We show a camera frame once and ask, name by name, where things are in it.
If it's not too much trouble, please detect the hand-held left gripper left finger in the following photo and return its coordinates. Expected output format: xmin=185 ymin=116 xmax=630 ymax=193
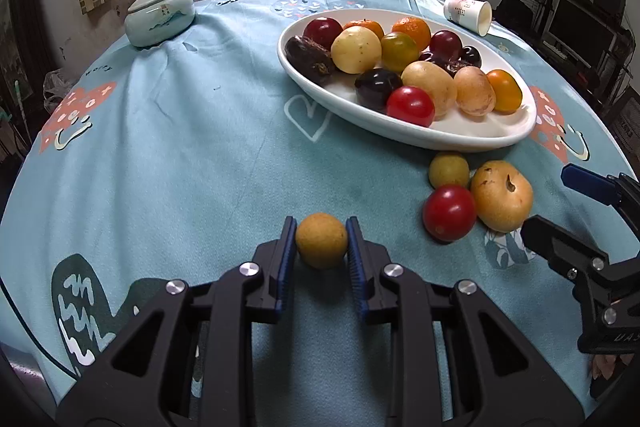
xmin=57 ymin=216 xmax=299 ymax=427

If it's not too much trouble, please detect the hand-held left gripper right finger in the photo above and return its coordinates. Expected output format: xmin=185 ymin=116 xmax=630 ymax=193
xmin=345 ymin=216 xmax=586 ymax=427

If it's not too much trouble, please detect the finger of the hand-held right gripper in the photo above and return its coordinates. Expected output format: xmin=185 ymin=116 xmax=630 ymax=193
xmin=520 ymin=214 xmax=611 ymax=288
xmin=560 ymin=163 xmax=640 ymax=228

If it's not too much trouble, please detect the small yellow round fruit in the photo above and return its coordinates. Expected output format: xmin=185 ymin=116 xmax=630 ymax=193
xmin=295 ymin=213 xmax=349 ymax=270

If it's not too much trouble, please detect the white oval plate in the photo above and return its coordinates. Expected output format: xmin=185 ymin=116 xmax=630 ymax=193
xmin=277 ymin=8 xmax=537 ymax=152

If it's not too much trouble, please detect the orange tomato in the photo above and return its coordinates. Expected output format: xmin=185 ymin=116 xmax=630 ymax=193
xmin=486 ymin=69 xmax=523 ymax=115

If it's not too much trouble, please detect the red tomato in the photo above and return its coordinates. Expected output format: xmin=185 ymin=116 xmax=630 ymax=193
xmin=385 ymin=86 xmax=436 ymax=128
xmin=422 ymin=185 xmax=478 ymax=243

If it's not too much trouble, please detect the dark purple plum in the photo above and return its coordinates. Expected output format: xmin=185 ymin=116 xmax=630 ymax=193
xmin=354 ymin=67 xmax=404 ymax=112
xmin=459 ymin=45 xmax=483 ymax=68

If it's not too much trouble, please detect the dark brown wrinkled fruit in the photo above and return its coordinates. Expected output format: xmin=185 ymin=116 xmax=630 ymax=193
xmin=285 ymin=35 xmax=335 ymax=86
xmin=436 ymin=60 xmax=476 ymax=80

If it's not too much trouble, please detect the small red brown plum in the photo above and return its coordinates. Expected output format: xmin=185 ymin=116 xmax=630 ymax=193
xmin=429 ymin=30 xmax=463 ymax=62

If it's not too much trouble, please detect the pale yellow round fruit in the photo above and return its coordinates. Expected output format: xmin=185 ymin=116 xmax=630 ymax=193
xmin=330 ymin=26 xmax=383 ymax=74

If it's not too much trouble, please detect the yellow green tomato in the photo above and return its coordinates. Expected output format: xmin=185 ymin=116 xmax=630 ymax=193
xmin=380 ymin=32 xmax=420 ymax=74

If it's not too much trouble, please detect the orange tangerine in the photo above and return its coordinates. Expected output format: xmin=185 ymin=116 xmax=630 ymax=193
xmin=342 ymin=20 xmax=386 ymax=38
xmin=391 ymin=16 xmax=432 ymax=51

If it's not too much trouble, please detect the large red plum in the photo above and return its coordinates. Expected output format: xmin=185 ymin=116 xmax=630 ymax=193
xmin=303 ymin=17 xmax=344 ymax=50

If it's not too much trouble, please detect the person's right hand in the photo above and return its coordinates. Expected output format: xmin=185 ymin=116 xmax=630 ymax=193
xmin=591 ymin=352 xmax=635 ymax=380

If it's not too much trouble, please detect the dark monitor stand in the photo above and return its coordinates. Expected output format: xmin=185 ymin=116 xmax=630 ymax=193
xmin=492 ymin=22 xmax=636 ymax=122

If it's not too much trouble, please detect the small pale yellow fruit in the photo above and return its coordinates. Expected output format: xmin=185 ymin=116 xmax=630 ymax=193
xmin=428 ymin=151 xmax=471 ymax=188

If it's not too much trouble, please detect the light blue printed tablecloth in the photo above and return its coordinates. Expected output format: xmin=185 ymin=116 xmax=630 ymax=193
xmin=0 ymin=0 xmax=640 ymax=427

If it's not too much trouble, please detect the computer monitor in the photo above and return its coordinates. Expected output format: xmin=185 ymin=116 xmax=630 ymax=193
xmin=541 ymin=0 xmax=618 ymax=68

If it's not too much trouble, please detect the black hat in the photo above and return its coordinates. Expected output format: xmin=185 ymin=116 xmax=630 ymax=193
xmin=492 ymin=0 xmax=538 ymax=40

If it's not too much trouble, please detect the white paper cup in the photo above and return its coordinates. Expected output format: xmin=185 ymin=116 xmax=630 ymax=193
xmin=443 ymin=0 xmax=493 ymax=38

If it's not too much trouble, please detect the pale green ceramic jar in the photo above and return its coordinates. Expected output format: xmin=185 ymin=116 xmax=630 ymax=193
xmin=124 ymin=0 xmax=196 ymax=48

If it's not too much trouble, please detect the clear plastic bag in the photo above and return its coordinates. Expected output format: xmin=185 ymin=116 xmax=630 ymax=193
xmin=42 ymin=68 xmax=81 ymax=112

